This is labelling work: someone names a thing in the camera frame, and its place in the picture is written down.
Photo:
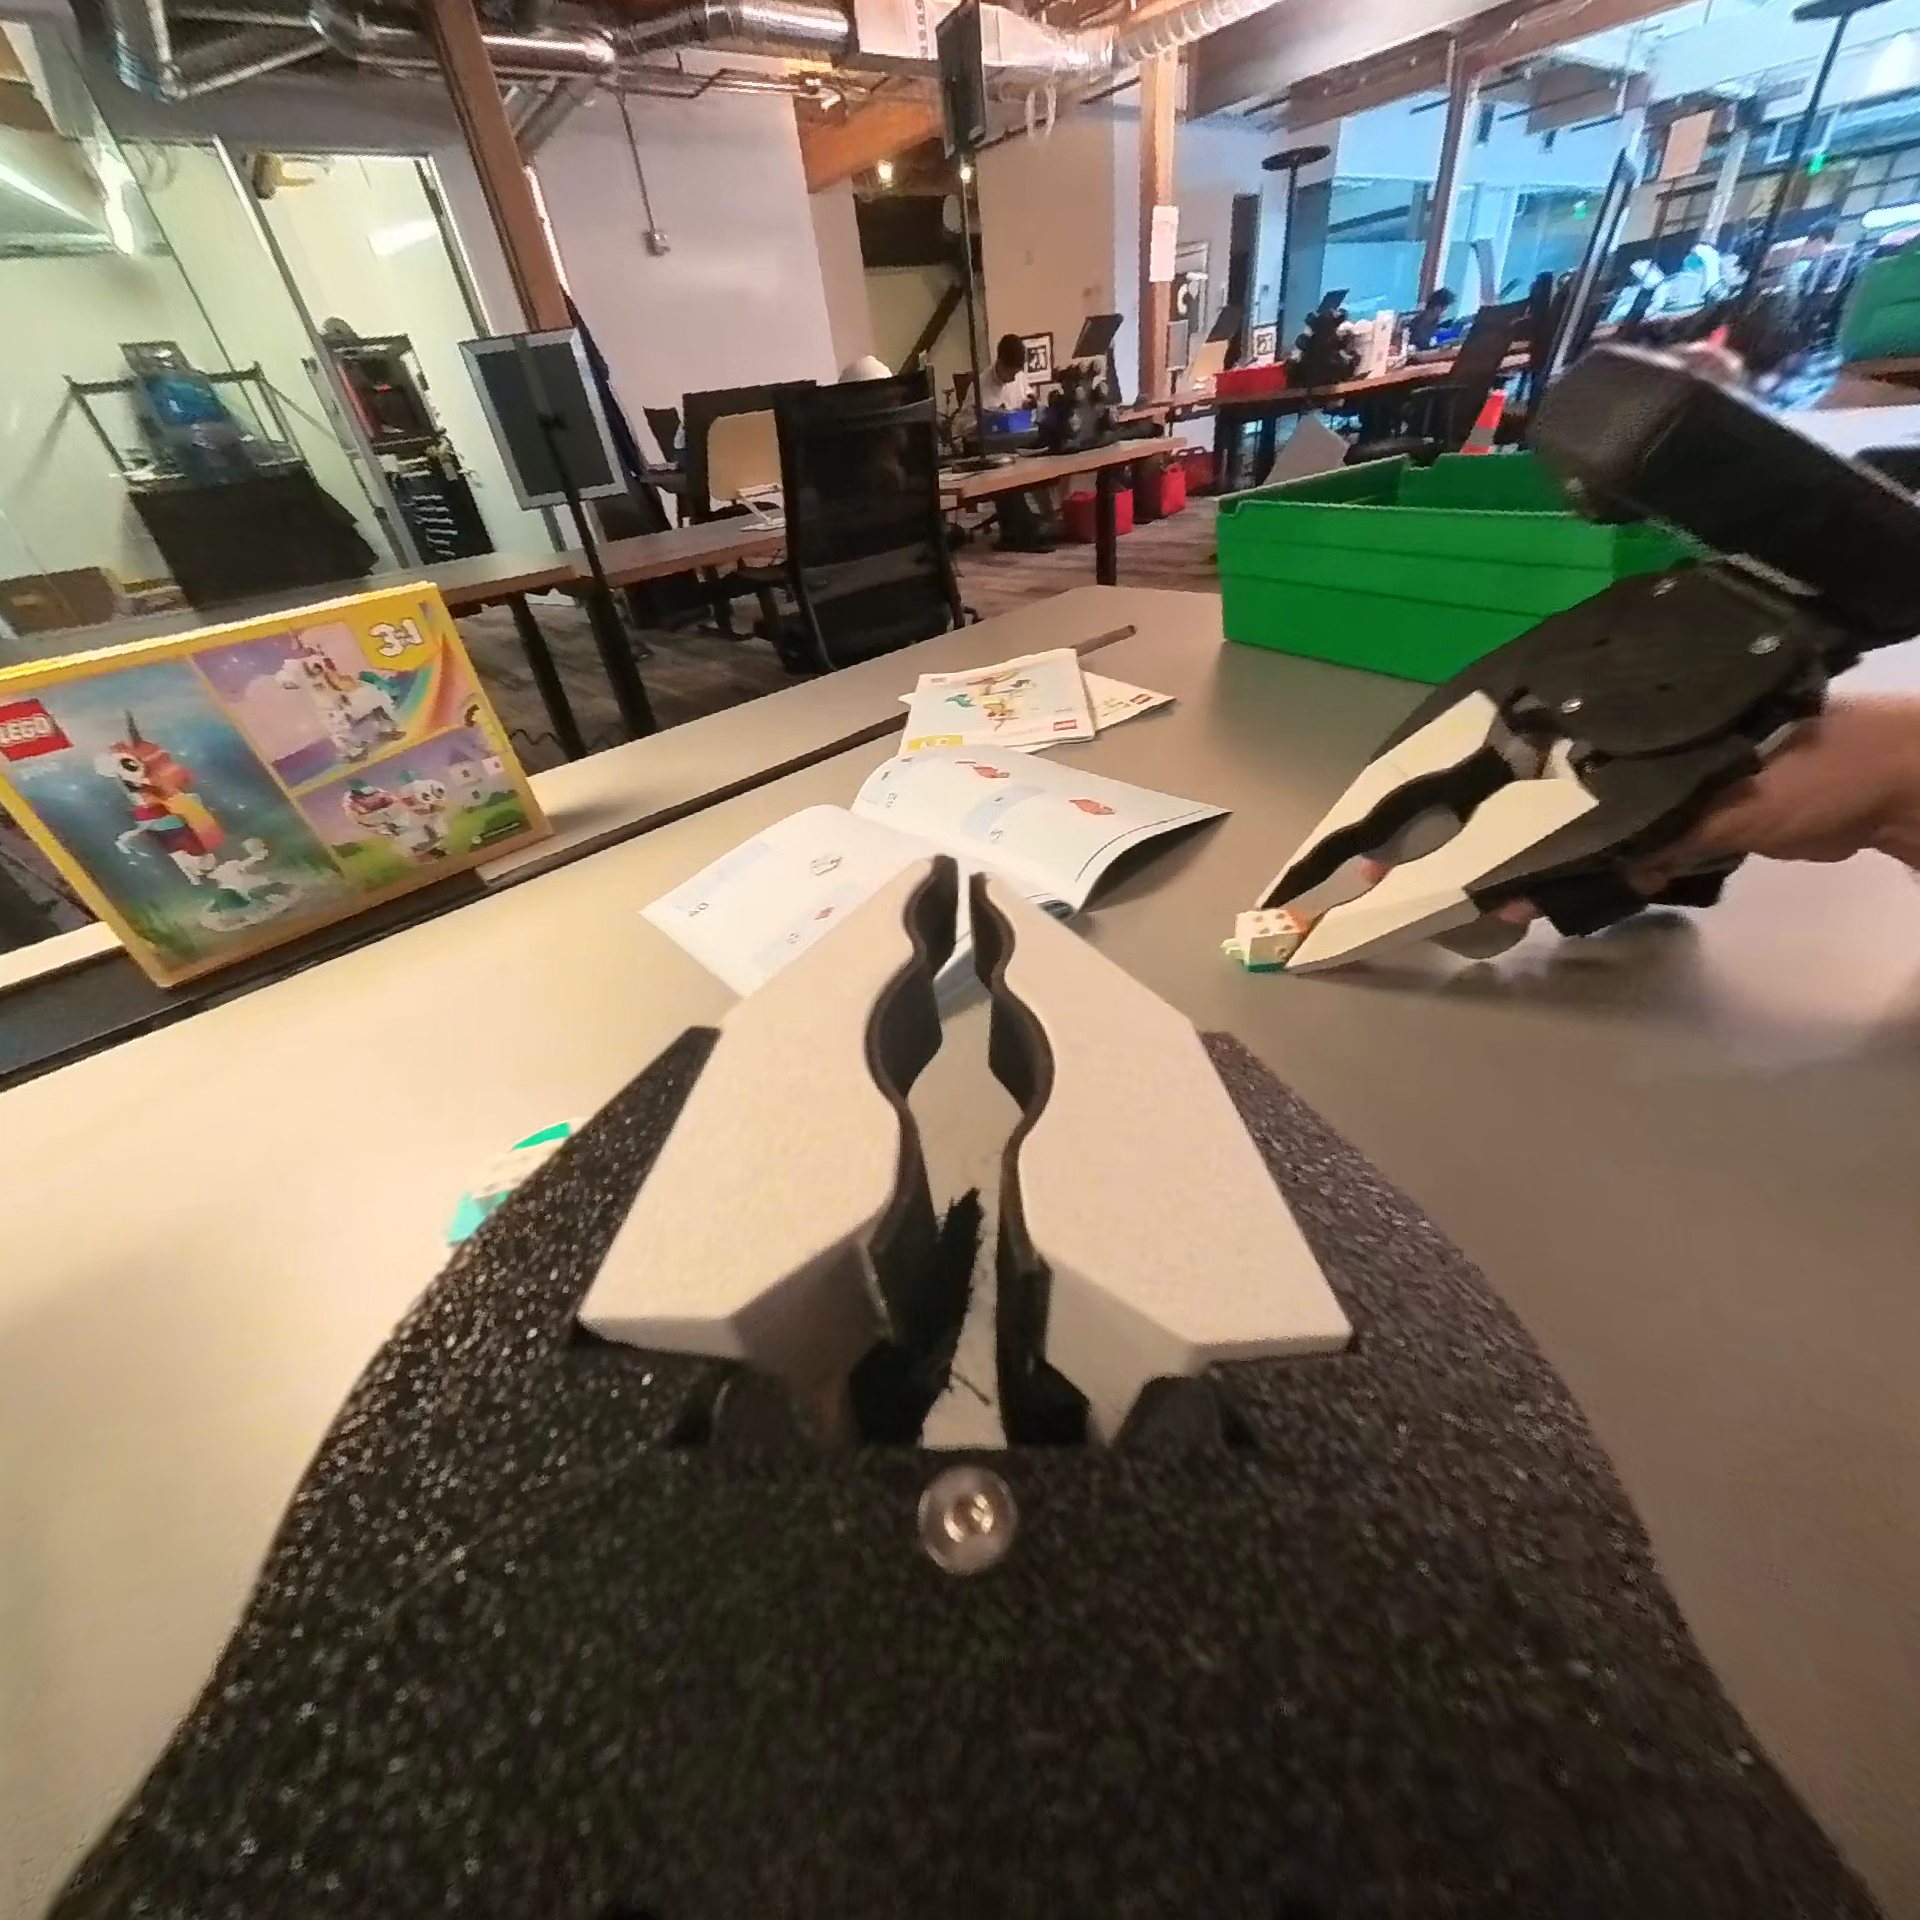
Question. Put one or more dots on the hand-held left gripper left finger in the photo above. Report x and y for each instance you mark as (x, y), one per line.
(749, 1171)

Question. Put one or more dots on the green plastic bin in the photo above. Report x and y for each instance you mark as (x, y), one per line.
(1349, 585)

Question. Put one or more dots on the red storage bin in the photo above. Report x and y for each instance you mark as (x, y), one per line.
(1148, 488)

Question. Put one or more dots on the small white lego assembly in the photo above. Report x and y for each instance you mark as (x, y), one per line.
(1266, 937)

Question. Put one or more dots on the yellow lego set box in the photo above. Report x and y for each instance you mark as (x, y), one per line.
(269, 763)

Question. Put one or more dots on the dark office chair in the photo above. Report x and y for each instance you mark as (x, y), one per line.
(728, 450)

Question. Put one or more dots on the small white instruction booklet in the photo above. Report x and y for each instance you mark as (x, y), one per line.
(1127, 702)

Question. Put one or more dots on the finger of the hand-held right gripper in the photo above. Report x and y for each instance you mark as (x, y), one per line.
(1483, 861)
(1394, 780)

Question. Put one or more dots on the black mesh office chair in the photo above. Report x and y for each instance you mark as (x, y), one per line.
(863, 510)

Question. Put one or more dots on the yellow-striped instruction booklet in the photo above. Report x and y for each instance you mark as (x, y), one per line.
(996, 697)

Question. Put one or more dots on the person's right hand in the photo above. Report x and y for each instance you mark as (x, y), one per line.
(1851, 796)

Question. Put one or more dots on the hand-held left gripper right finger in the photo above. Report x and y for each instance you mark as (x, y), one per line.
(1155, 1185)

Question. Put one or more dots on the long wooden desk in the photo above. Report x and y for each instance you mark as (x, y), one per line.
(1049, 465)

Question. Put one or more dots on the grey board on stand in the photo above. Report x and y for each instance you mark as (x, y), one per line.
(539, 412)

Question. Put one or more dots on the blue-paged instruction booklet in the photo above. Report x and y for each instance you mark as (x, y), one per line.
(1036, 818)

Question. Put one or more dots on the teal lego plate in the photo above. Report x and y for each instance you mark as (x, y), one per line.
(487, 1193)

